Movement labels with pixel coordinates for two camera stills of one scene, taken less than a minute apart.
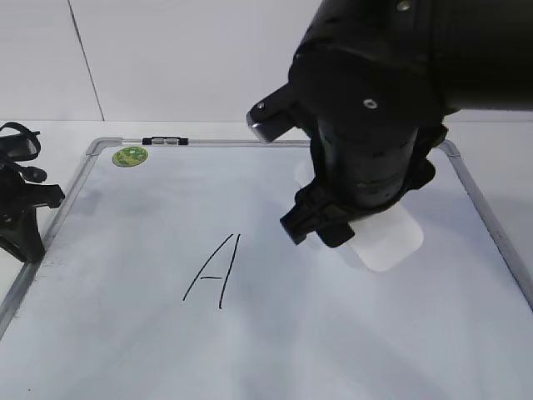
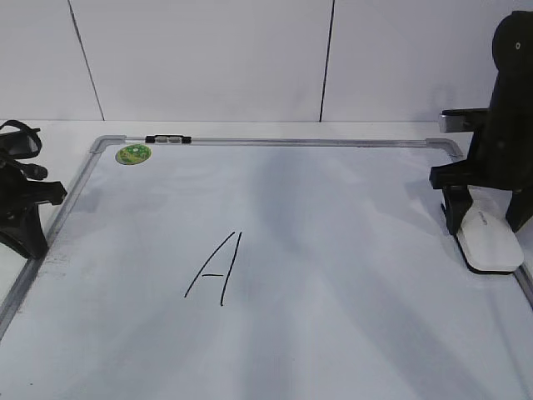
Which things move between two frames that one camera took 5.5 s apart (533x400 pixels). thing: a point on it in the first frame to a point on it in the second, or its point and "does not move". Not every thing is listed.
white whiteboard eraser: [387, 239] to [485, 237]
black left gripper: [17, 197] does not move
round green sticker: [128, 157] does not move
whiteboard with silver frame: [166, 276] does not move
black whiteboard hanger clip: [165, 140] does not move
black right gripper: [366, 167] to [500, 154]
